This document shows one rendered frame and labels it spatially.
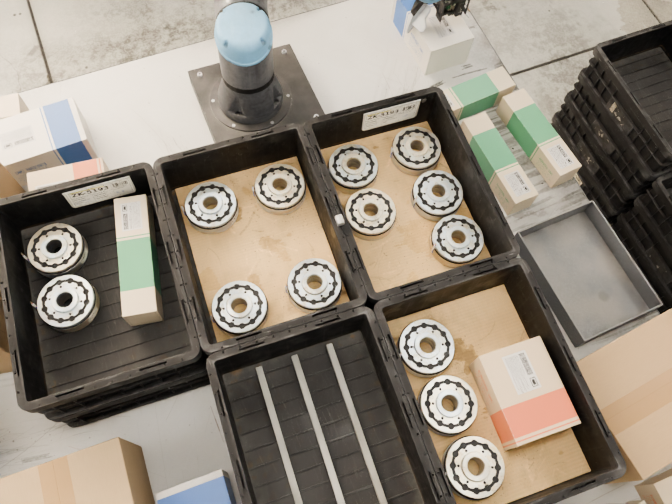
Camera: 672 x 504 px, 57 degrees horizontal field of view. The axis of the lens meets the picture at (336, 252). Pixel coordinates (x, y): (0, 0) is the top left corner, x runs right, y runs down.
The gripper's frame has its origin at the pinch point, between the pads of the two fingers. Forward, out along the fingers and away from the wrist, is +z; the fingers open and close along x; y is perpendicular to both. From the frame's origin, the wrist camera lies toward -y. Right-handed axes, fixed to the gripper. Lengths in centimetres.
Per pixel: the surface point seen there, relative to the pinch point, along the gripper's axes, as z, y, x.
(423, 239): -7, 55, -31
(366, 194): -10, 43, -38
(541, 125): 0.2, 36.8, 10.2
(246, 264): -7, 47, -66
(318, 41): 6.2, -9.8, -26.8
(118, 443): -10, 70, -97
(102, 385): -17, 62, -95
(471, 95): 0.2, 23.2, -1.2
